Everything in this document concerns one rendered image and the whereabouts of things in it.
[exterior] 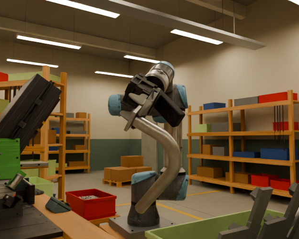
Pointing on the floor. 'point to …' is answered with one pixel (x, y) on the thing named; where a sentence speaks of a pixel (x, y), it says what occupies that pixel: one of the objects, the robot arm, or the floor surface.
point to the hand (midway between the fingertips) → (139, 121)
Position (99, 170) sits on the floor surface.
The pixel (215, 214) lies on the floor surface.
